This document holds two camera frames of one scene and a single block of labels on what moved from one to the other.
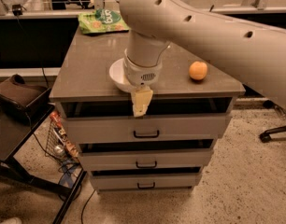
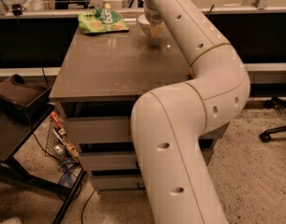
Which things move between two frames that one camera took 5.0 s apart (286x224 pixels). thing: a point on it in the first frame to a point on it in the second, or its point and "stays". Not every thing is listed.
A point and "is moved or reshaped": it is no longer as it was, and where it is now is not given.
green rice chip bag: x=101 y=21 stays
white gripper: x=142 y=74 to x=153 y=18
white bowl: x=119 y=76 is moved or reshaped
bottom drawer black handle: x=140 y=187 stays
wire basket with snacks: x=59 y=146 stays
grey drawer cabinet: x=165 y=151 stays
